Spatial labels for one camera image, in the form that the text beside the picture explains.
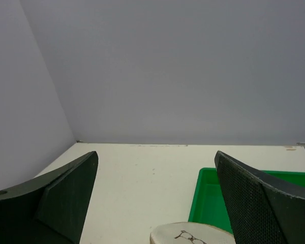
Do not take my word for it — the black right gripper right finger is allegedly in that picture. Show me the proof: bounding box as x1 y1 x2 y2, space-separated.
215 151 305 243

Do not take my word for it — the white mesh laundry bag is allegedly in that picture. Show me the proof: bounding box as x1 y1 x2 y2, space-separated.
149 222 235 244

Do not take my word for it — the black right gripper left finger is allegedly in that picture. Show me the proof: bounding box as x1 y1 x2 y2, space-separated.
0 151 98 243

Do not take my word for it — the green plastic tray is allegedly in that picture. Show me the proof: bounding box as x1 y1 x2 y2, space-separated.
188 168 305 233

